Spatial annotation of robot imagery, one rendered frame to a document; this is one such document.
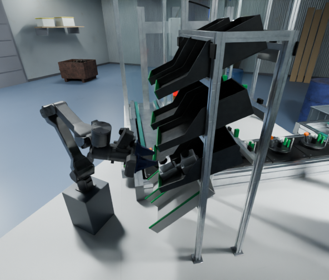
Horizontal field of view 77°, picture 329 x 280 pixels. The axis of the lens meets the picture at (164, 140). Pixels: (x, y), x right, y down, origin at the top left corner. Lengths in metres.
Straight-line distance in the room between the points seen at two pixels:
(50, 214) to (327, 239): 1.28
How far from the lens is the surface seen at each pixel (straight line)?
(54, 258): 1.06
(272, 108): 0.61
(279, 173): 1.38
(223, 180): 1.21
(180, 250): 0.97
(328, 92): 4.14
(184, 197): 0.83
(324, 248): 1.17
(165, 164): 0.71
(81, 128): 0.74
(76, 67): 7.89
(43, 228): 1.19
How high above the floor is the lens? 1.67
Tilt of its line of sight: 29 degrees down
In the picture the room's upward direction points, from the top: 1 degrees counter-clockwise
